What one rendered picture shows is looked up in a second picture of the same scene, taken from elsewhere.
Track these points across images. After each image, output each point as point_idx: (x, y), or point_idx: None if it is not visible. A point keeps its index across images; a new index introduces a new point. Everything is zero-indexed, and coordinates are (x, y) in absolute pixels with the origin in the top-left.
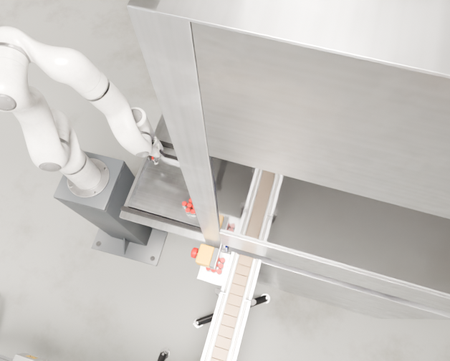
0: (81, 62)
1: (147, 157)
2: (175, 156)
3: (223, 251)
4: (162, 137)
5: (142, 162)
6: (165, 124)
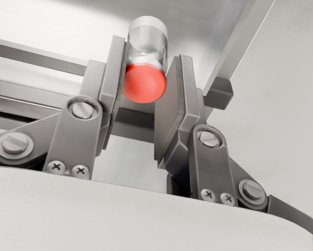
0: None
1: (190, 113)
2: (40, 65)
3: None
4: (145, 144)
5: (255, 30)
6: (139, 183)
